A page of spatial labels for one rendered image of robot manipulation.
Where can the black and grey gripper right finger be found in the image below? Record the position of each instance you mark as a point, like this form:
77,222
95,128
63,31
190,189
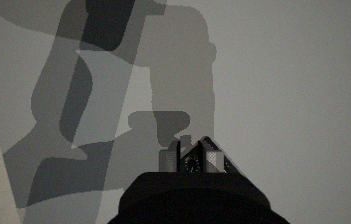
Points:
210,160

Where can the black knob box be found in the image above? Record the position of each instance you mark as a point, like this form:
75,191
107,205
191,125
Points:
189,163

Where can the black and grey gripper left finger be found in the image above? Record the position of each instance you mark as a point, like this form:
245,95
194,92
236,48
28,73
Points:
169,159

